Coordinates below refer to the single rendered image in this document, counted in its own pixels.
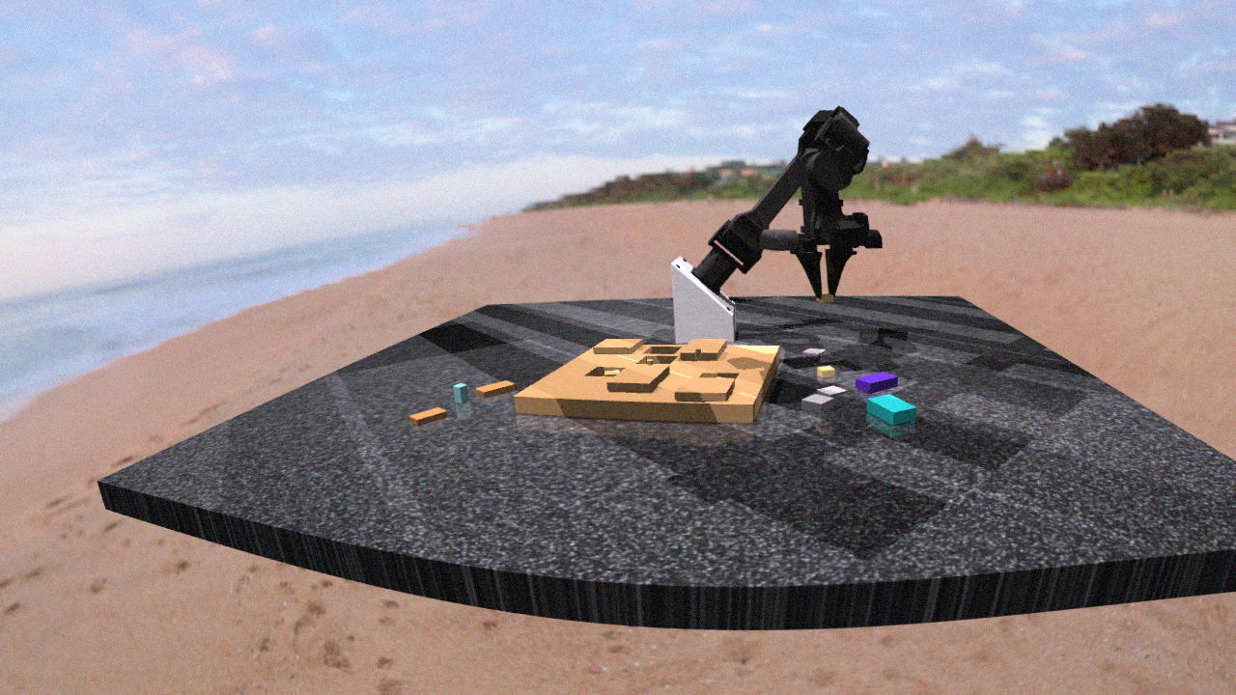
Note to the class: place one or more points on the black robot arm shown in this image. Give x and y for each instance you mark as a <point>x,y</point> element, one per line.
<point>830,152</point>

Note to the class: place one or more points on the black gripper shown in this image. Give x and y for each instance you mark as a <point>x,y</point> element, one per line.
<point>805,248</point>

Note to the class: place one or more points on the purple rectangular block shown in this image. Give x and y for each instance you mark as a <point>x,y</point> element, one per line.
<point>876,382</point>

